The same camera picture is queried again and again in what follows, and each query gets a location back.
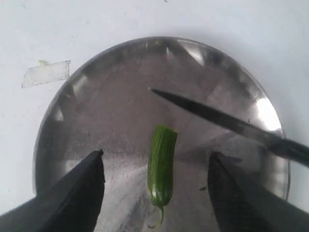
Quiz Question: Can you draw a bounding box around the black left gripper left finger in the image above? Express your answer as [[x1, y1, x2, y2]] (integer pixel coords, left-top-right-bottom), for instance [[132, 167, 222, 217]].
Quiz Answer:
[[0, 150, 105, 232]]

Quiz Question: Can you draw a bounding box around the clear tape piece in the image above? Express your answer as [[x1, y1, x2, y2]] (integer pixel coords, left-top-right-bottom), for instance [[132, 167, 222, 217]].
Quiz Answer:
[[21, 60, 71, 88]]

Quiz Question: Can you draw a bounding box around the black serrated knife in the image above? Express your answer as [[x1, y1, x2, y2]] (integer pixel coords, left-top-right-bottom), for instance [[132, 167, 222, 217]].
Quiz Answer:
[[149, 88, 309, 167]]

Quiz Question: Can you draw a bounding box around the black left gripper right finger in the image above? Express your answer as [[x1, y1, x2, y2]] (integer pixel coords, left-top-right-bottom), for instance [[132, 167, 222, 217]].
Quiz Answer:
[[208, 153, 309, 232]]

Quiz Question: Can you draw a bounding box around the round stainless steel plate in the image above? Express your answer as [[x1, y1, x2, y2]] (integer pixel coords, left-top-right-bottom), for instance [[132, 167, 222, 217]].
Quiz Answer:
[[33, 37, 290, 232]]

